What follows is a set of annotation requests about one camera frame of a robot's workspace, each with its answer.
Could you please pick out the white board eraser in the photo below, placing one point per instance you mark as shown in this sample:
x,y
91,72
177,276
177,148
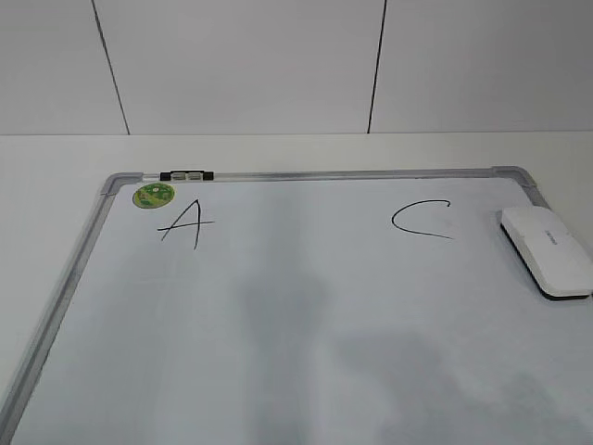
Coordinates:
x,y
559,264

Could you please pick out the black and grey board clip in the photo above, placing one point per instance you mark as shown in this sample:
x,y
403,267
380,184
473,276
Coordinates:
x,y
193,175

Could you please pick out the round green magnet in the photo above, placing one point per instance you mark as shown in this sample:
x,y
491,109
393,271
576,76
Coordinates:
x,y
153,196

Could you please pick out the white board with grey frame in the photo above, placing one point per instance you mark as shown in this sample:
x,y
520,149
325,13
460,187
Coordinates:
x,y
306,308

